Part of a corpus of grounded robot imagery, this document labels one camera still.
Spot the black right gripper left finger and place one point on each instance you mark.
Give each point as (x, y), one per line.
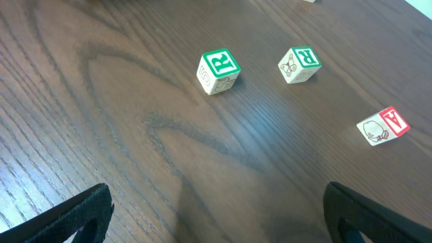
(85, 216)

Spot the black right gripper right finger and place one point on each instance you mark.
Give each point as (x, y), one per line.
(349, 216)

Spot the red letter A block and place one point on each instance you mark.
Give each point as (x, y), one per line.
(383, 126)

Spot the green R block far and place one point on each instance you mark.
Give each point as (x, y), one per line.
(299, 64)

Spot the green r block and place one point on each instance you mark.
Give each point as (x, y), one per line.
(299, 64)
(217, 71)

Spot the green R block near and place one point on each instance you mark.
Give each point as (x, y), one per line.
(217, 71)

